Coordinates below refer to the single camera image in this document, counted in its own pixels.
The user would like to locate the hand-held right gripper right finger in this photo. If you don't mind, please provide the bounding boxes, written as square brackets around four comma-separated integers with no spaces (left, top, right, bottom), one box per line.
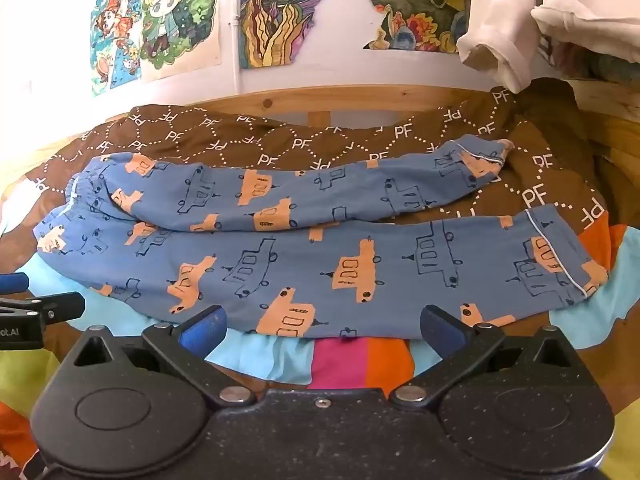
[389,304,590,409]

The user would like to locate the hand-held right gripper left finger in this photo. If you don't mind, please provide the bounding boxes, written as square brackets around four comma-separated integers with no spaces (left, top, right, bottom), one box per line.
[61,304,258,409]

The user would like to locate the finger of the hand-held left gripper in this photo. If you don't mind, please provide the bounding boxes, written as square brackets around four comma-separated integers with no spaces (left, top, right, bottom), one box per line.
[0,272,30,295]
[0,291,87,335]

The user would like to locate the blue car print pants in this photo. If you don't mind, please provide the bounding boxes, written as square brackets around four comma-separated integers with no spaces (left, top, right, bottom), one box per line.
[32,134,610,340]

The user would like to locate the colourful patchwork bedsheet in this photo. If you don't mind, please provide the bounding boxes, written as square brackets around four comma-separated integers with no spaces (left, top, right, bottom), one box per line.
[0,220,640,480]

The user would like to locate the brown patterned blanket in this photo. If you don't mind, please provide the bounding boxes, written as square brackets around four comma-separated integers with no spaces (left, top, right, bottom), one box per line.
[0,77,610,341]

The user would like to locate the white hanging garment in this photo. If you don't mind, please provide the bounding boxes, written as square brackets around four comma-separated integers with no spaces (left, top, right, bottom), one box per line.
[456,0,556,94]

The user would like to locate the white crumpled cloth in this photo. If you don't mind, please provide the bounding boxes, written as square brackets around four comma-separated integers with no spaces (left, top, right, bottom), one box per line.
[530,0,640,57]

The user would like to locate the wooden bed frame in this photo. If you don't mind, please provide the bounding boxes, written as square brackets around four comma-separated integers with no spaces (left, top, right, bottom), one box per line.
[0,79,640,233]

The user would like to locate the blue cartoon wall poster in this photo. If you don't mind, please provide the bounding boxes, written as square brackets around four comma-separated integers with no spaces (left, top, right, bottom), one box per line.
[90,0,146,98]

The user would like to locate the white wall pipe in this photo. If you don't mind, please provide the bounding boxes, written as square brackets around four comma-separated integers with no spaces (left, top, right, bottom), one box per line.
[229,0,243,97]

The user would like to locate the green cartoon wall poster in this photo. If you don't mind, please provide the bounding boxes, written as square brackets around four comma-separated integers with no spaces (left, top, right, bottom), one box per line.
[139,0,224,84]

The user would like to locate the torn colourful wall poster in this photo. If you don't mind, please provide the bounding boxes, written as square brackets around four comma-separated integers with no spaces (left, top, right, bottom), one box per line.
[347,0,472,56]

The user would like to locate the swirly colourful wall poster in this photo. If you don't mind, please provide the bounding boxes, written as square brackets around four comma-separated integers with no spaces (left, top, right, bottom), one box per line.
[239,0,362,69]

